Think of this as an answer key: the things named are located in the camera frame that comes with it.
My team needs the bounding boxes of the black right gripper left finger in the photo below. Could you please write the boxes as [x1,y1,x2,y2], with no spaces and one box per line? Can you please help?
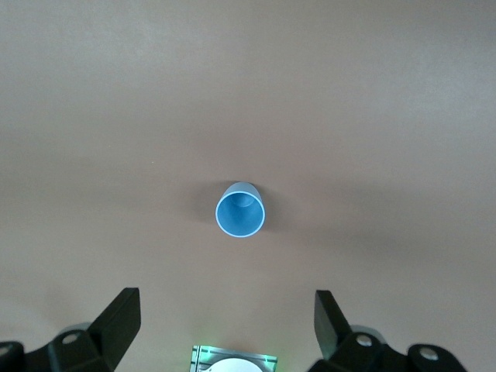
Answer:
[0,287,141,372]

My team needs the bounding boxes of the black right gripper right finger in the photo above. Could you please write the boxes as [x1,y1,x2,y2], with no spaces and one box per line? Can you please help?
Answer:
[312,289,464,372]

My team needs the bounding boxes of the light blue plastic cup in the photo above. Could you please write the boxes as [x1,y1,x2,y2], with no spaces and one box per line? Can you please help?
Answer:
[215,181,267,238]

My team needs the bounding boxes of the brown table cover sheet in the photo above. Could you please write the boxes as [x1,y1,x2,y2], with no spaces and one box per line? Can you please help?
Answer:
[0,0,496,372]

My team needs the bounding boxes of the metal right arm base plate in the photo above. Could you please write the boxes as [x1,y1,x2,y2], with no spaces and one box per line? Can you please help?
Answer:
[191,344,280,372]

